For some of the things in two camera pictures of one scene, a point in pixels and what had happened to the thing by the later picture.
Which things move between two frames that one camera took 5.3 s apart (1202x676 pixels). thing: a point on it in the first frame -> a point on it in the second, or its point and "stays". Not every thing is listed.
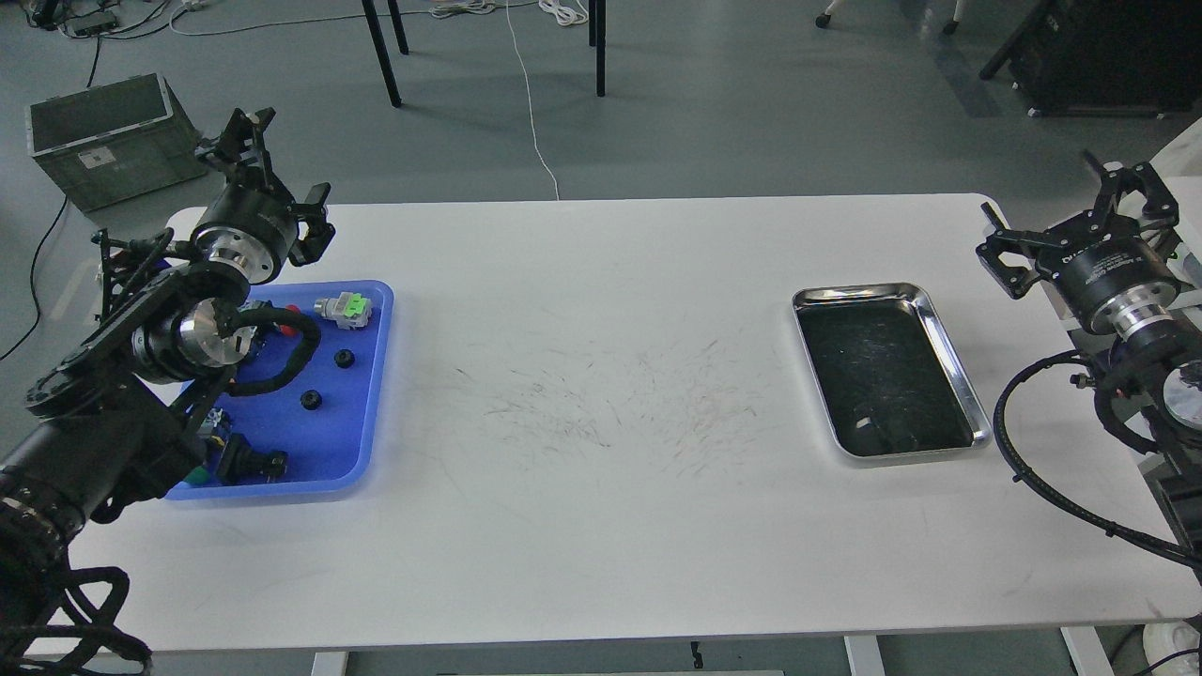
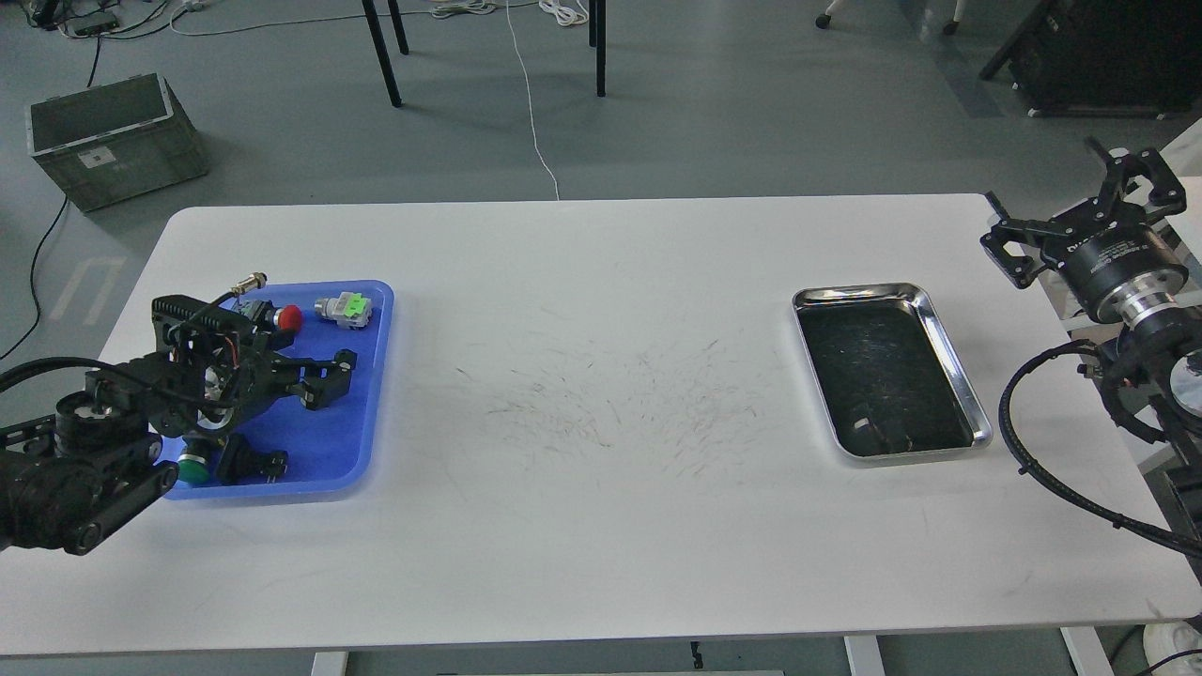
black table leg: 394,97 stays
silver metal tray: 884,378 stays
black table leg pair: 597,38 stays
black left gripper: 252,224 -> 217,364
